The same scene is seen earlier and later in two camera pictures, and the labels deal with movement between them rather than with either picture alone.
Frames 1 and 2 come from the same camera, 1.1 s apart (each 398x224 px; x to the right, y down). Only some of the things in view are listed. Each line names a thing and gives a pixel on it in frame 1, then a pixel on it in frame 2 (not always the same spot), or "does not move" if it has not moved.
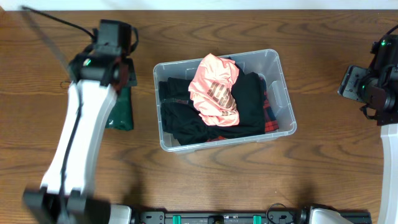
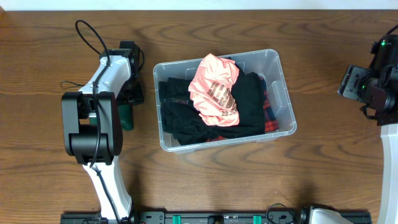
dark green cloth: x=122 y=117 does not move
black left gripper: x=131 y=73 to x=135 y=94
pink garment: x=216 y=101 does not move
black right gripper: x=352 y=88 does not move
